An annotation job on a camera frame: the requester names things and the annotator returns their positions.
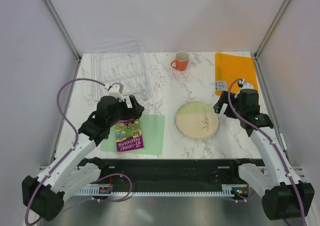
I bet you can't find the cream green plate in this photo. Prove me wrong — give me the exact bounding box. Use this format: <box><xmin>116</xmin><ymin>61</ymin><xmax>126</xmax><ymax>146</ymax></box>
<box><xmin>175</xmin><ymin>102</ymin><xmax>219</xmax><ymax>140</ymax></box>

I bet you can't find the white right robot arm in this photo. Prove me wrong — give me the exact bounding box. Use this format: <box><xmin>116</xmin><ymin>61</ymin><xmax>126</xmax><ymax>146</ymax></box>
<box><xmin>213</xmin><ymin>89</ymin><xmax>315</xmax><ymax>226</ymax></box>

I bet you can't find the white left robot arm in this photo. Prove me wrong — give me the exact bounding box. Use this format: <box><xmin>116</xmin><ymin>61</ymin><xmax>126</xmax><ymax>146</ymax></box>
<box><xmin>21</xmin><ymin>95</ymin><xmax>145</xmax><ymax>221</ymax></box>

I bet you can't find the green clipboard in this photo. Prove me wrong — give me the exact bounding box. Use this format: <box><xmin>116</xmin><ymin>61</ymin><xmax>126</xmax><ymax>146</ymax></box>
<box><xmin>100</xmin><ymin>114</ymin><xmax>165</xmax><ymax>156</ymax></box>

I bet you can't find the purple treehouse book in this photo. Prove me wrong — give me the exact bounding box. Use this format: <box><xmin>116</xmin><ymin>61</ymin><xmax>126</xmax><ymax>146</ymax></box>
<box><xmin>115</xmin><ymin>119</ymin><xmax>145</xmax><ymax>153</ymax></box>

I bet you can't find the orange plastic folder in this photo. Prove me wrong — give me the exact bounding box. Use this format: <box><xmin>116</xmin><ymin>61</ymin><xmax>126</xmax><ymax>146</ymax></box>
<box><xmin>215</xmin><ymin>52</ymin><xmax>258</xmax><ymax>96</ymax></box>

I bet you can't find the orange ceramic mug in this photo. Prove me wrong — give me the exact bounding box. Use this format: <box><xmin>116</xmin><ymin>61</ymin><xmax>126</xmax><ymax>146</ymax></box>
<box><xmin>170</xmin><ymin>51</ymin><xmax>190</xmax><ymax>71</ymax></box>

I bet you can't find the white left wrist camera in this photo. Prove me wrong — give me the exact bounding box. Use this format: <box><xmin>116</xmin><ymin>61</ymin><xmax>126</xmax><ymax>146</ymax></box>
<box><xmin>104</xmin><ymin>83</ymin><xmax>124</xmax><ymax>102</ymax></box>

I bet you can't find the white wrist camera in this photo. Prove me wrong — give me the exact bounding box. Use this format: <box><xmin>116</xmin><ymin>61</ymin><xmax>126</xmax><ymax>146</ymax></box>
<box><xmin>237</xmin><ymin>79</ymin><xmax>254</xmax><ymax>92</ymax></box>
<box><xmin>104</xmin><ymin>83</ymin><xmax>124</xmax><ymax>102</ymax></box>

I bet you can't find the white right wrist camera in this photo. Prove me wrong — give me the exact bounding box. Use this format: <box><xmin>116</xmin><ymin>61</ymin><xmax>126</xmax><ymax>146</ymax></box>
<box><xmin>237</xmin><ymin>79</ymin><xmax>254</xmax><ymax>92</ymax></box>

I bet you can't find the right aluminium frame post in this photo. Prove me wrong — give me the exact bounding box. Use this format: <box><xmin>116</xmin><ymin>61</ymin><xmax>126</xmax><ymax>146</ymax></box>
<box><xmin>252</xmin><ymin>0</ymin><xmax>301</xmax><ymax>59</ymax></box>

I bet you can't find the aluminium frame post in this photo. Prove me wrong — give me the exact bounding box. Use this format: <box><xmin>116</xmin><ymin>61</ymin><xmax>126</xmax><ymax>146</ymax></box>
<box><xmin>252</xmin><ymin>0</ymin><xmax>301</xmax><ymax>59</ymax></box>
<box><xmin>34</xmin><ymin>0</ymin><xmax>83</xmax><ymax>62</ymax></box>

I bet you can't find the clear wire dish rack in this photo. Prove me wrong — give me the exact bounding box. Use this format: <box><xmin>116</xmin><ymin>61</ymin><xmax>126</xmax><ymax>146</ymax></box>
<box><xmin>91</xmin><ymin>38</ymin><xmax>152</xmax><ymax>102</ymax></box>

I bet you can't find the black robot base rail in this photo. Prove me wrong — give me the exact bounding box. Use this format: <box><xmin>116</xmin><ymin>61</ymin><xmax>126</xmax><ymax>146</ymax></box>
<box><xmin>77</xmin><ymin>157</ymin><xmax>266</xmax><ymax>193</ymax></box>

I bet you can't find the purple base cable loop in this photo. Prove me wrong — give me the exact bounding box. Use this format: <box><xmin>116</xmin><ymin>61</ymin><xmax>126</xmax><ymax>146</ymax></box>
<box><xmin>91</xmin><ymin>173</ymin><xmax>134</xmax><ymax>202</ymax></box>

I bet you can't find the white slotted cable duct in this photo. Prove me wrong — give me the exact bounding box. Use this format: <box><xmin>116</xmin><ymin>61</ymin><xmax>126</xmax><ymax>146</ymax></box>
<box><xmin>74</xmin><ymin>185</ymin><xmax>249</xmax><ymax>197</ymax></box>

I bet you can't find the left aluminium frame post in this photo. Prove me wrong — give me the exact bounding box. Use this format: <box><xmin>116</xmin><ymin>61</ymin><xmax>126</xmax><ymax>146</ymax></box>
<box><xmin>34</xmin><ymin>0</ymin><xmax>83</xmax><ymax>62</ymax></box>

